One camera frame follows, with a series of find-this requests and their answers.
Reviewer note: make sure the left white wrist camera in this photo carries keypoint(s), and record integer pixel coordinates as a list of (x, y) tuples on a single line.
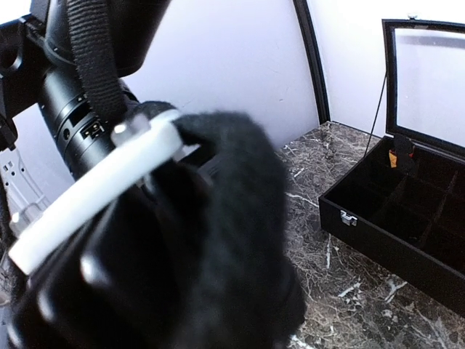
[(142, 146)]

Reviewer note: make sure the argyle red orange black sock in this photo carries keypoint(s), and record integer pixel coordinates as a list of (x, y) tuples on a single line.
[(401, 155)]

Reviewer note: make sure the left black frame post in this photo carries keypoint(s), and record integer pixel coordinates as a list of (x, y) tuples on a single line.
[(314, 59)]

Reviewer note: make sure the black display case glass lid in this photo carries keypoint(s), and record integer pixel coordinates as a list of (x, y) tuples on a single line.
[(402, 204)]

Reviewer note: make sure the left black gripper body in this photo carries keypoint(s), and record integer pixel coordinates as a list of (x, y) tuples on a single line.
[(125, 279)]

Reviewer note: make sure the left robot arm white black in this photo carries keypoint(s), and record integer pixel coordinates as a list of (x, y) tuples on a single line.
[(70, 59)]

